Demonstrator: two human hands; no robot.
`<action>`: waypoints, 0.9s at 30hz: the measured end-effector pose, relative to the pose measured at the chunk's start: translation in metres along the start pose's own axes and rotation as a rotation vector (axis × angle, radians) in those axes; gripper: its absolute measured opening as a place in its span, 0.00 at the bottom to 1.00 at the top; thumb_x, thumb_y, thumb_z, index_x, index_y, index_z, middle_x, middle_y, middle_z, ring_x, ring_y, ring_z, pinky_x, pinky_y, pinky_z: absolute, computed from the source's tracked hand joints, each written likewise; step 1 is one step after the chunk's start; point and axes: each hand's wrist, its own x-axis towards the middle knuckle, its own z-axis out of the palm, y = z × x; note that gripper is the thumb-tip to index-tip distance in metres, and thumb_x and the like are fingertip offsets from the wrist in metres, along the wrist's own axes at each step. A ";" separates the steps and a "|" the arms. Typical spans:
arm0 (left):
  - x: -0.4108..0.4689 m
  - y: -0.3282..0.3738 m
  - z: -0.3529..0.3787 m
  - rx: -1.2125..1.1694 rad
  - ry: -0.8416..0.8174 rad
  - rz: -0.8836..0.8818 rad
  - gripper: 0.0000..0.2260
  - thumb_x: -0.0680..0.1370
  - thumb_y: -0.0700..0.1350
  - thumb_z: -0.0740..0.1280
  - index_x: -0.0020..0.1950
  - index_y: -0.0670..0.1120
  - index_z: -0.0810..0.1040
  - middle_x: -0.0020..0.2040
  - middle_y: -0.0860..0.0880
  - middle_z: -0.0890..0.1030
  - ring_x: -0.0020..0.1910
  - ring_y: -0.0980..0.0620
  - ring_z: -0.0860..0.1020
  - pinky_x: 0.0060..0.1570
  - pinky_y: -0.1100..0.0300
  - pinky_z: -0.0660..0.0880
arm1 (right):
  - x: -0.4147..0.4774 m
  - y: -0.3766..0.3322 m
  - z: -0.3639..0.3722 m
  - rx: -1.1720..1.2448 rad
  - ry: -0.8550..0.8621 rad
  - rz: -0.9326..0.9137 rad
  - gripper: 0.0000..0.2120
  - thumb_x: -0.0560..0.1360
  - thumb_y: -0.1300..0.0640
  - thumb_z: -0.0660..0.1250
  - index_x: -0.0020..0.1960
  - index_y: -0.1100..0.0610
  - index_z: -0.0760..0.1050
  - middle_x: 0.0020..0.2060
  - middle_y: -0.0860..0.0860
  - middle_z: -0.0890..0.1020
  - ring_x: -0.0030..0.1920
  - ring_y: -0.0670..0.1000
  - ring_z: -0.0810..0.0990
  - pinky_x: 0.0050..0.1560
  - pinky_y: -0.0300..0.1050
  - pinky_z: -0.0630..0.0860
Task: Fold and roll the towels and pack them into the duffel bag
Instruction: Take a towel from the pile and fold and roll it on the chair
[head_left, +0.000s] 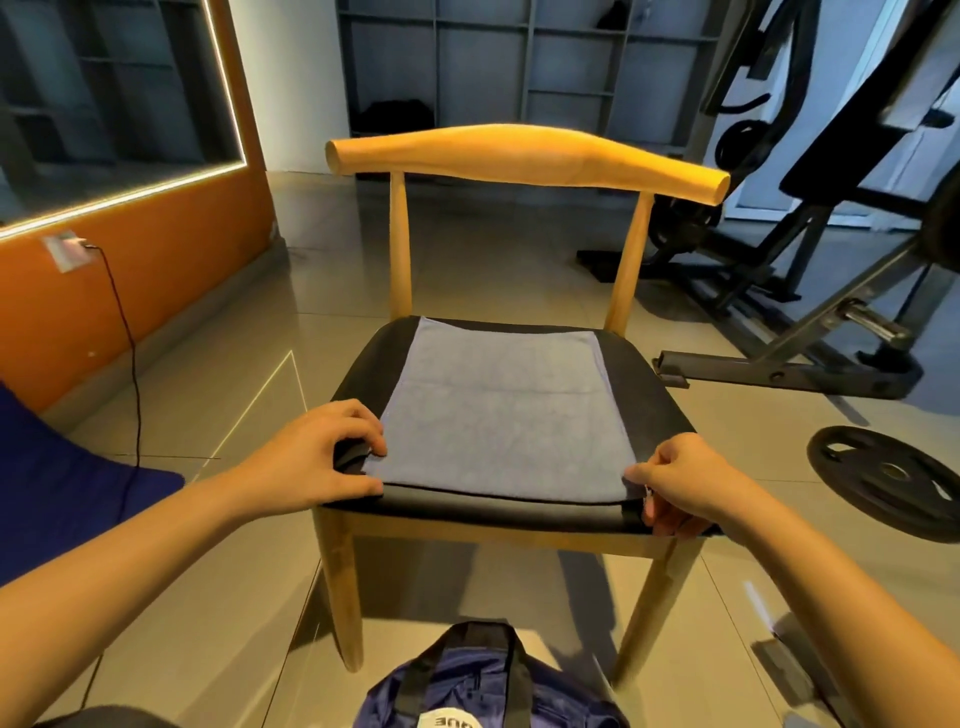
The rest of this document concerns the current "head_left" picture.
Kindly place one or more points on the person's left hand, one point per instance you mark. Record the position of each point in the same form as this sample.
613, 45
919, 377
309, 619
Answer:
308, 458

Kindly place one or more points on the person's right hand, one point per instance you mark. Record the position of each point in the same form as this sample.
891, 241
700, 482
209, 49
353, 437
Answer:
693, 483

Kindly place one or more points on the single blue-grey towel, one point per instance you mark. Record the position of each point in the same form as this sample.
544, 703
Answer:
503, 413

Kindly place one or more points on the navy blue bag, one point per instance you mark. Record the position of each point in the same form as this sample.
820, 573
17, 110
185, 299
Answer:
480, 690

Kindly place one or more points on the person's left forearm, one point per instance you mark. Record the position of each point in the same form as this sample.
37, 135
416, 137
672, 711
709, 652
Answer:
120, 600

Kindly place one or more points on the person's right forearm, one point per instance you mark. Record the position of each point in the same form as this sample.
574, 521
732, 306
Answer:
855, 615

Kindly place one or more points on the person's left leg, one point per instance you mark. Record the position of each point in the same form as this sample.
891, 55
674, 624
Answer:
105, 717

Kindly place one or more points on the black and grey gym machine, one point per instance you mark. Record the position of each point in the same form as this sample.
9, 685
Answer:
780, 345

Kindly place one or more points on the loose black weight plate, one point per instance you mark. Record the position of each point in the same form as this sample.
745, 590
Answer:
893, 480

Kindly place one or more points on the dark blue mat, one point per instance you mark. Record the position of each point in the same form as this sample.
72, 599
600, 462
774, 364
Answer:
60, 495

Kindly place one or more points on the wooden chair with black seat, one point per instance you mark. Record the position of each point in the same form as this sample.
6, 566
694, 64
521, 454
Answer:
510, 150

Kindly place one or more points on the grey shelf unit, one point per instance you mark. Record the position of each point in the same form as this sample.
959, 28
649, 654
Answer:
495, 53

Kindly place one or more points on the white wall socket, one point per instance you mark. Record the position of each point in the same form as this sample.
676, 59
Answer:
66, 251

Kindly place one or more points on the wall mirror with light strip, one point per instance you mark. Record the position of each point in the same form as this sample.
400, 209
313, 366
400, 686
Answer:
105, 90

